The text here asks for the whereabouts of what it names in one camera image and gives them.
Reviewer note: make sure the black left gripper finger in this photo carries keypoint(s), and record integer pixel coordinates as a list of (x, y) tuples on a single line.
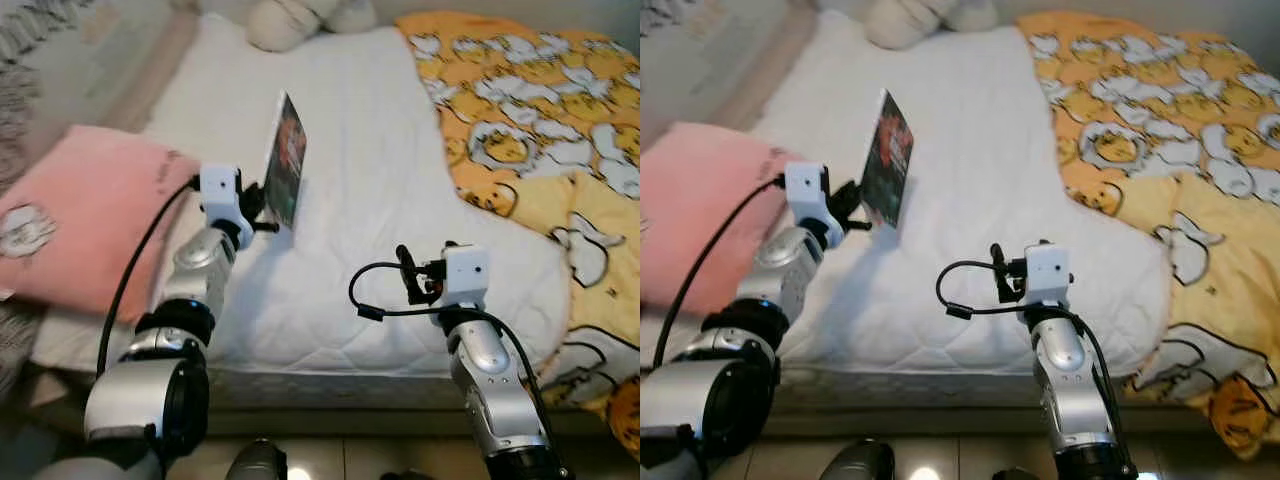
[(255, 188), (848, 187), (266, 228), (857, 226)]

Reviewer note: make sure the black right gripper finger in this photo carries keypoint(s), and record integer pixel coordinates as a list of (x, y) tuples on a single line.
[(998, 268), (407, 270)]

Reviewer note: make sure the dark green red book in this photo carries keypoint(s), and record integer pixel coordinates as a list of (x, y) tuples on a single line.
[(888, 160), (285, 160)]

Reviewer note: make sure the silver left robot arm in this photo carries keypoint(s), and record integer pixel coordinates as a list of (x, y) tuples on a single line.
[(720, 390), (150, 390)]

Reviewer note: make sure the white quilted mattress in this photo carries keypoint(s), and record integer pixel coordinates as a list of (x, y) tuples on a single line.
[(970, 200), (370, 200)]

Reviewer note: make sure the pink cartoon print pillow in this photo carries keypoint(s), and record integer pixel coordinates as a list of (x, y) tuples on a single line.
[(90, 215), (700, 210)]

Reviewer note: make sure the cream plush toy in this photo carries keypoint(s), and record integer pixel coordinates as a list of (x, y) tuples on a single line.
[(920, 20), (300, 20)]

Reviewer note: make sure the dark grey robot right leg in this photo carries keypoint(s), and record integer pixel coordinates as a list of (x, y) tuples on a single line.
[(1015, 475), (408, 475)]

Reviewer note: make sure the yellow cartoon print blanket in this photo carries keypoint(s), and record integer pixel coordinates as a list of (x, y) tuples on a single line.
[(1160, 110), (540, 110)]

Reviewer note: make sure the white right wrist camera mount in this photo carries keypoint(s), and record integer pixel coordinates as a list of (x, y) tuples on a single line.
[(465, 275), (1048, 272)]

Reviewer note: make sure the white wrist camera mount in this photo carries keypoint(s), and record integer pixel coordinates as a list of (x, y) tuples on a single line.
[(220, 200), (465, 275), (805, 200), (1048, 272)]

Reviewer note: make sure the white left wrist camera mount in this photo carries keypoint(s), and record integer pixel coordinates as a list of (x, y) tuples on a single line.
[(805, 200), (220, 200)]

